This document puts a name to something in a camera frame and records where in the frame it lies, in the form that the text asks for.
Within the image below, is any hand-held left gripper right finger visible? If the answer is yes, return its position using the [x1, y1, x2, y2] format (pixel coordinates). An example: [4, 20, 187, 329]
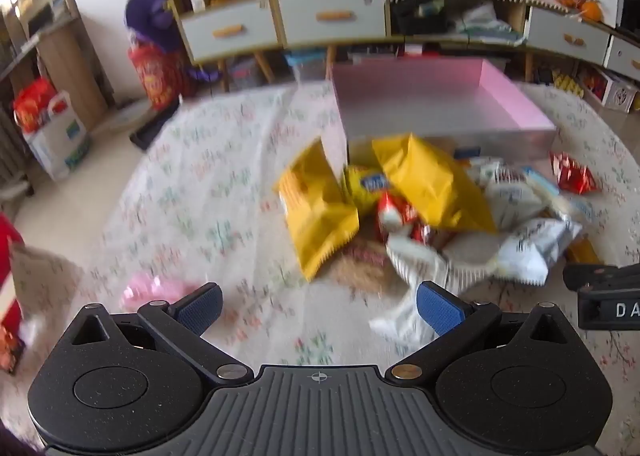
[385, 280, 570, 384]

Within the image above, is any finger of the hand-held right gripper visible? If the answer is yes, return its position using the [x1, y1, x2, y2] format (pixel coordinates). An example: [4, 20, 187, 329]
[563, 262, 640, 293]

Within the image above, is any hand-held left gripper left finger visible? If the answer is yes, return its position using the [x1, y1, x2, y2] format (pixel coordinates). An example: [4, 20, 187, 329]
[69, 282, 255, 384]

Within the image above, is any pink snack packet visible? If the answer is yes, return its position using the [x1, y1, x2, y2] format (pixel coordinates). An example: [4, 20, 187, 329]
[121, 272, 188, 313]

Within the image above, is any silver white snack bag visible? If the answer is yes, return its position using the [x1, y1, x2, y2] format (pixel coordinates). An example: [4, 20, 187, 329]
[385, 231, 501, 298]
[442, 217, 584, 288]

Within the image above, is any small brown snack packet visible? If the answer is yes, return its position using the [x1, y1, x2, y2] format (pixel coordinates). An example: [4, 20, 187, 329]
[332, 241, 388, 289]

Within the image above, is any red white snack packet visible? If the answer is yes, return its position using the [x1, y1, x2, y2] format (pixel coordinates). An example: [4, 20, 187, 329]
[376, 190, 426, 244]
[550, 151, 599, 195]

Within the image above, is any small white snack packet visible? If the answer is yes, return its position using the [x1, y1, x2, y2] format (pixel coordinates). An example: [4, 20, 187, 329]
[481, 161, 546, 232]

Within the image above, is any large yellow snack bag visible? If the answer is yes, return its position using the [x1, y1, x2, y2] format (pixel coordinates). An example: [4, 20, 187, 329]
[372, 133, 497, 235]
[276, 137, 361, 283]

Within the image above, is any yellow packet blue label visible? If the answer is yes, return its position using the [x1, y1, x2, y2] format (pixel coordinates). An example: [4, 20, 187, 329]
[342, 165, 392, 214]

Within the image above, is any pink cardboard box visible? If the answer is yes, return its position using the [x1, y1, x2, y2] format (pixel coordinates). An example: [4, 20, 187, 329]
[320, 58, 557, 173]

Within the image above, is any floral tablecloth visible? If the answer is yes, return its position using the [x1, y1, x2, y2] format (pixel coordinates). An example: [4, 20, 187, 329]
[12, 81, 640, 437]

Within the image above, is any white cartoon printed box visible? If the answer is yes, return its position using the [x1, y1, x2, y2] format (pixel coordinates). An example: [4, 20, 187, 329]
[582, 68, 639, 113]

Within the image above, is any black grill pan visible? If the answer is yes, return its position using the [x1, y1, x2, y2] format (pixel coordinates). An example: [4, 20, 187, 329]
[129, 103, 181, 152]

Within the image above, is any red printed carton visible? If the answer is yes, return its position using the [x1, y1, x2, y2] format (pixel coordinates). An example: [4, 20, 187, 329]
[0, 213, 27, 375]

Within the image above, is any yellow egg tray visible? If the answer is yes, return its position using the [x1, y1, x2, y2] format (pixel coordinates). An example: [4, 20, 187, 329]
[550, 71, 586, 98]

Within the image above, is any white tote bag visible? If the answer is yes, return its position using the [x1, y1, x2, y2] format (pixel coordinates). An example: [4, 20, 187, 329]
[22, 91, 94, 182]

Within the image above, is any red printed gift bag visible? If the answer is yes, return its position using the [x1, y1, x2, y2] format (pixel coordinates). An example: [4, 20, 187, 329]
[127, 43, 194, 110]

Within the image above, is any small clear plastic bin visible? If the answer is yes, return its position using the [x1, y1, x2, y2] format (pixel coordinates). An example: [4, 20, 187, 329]
[227, 56, 266, 88]

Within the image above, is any red plastic bag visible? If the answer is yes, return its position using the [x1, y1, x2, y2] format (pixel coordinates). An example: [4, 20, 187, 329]
[12, 78, 57, 133]

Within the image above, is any clear bin blue lid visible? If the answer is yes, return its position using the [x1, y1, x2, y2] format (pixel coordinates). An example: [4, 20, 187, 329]
[285, 50, 332, 83]

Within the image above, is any pile of white papers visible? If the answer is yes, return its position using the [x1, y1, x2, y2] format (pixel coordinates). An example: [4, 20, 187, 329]
[452, 3, 524, 45]

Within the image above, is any low wooden cabinet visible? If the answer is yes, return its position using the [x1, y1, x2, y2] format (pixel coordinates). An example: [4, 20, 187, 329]
[387, 0, 640, 87]

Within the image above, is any black case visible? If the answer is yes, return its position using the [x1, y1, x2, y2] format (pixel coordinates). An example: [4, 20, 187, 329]
[390, 0, 451, 37]

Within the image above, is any wooden bookcase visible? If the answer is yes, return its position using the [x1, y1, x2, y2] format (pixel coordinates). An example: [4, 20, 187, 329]
[0, 0, 109, 137]

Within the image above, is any purple plush toy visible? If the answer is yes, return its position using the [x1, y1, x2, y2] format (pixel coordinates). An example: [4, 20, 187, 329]
[124, 0, 226, 85]

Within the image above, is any white drawer orange handle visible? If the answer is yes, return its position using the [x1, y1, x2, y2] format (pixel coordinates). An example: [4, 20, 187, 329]
[602, 35, 640, 82]
[180, 0, 279, 63]
[525, 6, 612, 65]
[277, 0, 389, 48]

